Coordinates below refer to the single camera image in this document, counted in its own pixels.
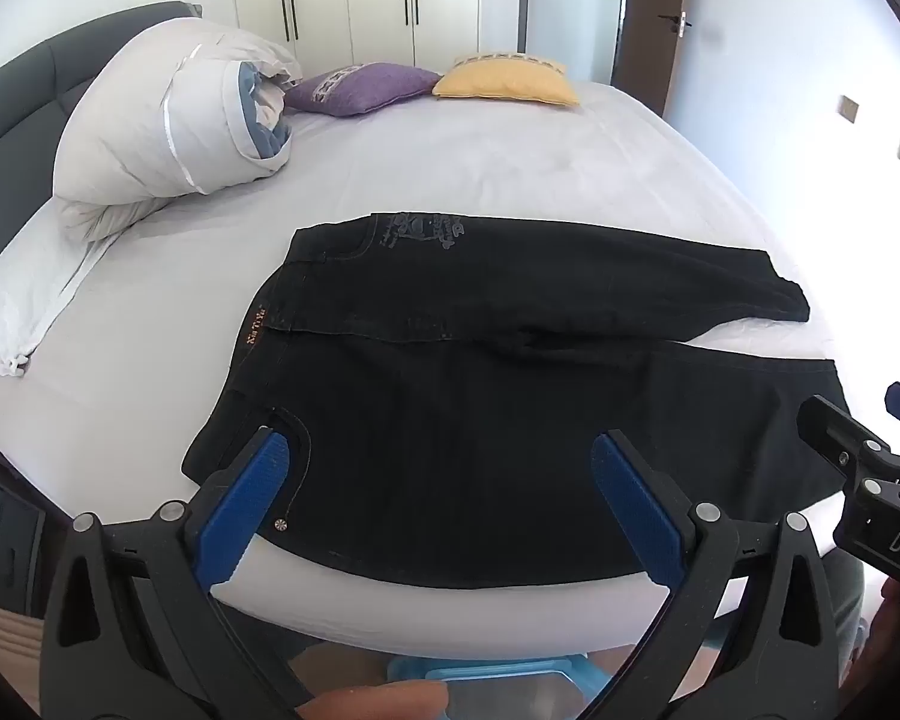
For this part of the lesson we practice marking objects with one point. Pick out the rolled white duvet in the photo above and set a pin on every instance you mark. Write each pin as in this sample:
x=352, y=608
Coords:
x=135, y=135

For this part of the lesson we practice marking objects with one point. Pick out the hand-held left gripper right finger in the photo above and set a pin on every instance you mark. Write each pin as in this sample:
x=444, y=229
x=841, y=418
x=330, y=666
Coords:
x=637, y=510

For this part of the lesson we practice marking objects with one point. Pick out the person's left hand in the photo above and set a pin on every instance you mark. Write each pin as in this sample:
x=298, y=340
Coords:
x=375, y=701

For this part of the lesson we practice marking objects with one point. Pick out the dark nightstand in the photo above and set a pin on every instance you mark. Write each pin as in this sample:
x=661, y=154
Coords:
x=0, y=532

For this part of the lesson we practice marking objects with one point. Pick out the yellow cushion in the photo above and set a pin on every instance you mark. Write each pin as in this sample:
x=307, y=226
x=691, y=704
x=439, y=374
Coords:
x=502, y=82

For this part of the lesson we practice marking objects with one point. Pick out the grey padded headboard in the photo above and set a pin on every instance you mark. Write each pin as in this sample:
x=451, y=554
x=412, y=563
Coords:
x=15, y=90

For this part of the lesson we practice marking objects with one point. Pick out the white pillow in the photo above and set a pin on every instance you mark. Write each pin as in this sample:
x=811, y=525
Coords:
x=22, y=285

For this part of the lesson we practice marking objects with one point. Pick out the cream wardrobe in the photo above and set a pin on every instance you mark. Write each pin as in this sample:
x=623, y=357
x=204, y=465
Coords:
x=345, y=0

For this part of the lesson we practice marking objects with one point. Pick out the black pants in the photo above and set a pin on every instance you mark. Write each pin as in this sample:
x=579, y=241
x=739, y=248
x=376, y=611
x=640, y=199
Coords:
x=457, y=427

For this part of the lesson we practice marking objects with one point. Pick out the dark brown door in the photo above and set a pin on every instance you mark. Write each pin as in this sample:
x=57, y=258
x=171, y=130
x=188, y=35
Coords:
x=645, y=52

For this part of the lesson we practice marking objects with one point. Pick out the purple cushion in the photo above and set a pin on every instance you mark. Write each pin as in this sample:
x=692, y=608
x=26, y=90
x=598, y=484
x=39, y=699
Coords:
x=360, y=86

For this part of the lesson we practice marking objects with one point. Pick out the white bed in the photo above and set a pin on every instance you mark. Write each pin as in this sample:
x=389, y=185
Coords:
x=495, y=165

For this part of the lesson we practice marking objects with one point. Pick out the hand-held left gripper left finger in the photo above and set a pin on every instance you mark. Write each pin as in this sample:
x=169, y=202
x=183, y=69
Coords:
x=251, y=495

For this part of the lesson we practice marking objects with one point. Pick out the blue plastic stool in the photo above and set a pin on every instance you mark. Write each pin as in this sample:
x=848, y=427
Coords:
x=495, y=671

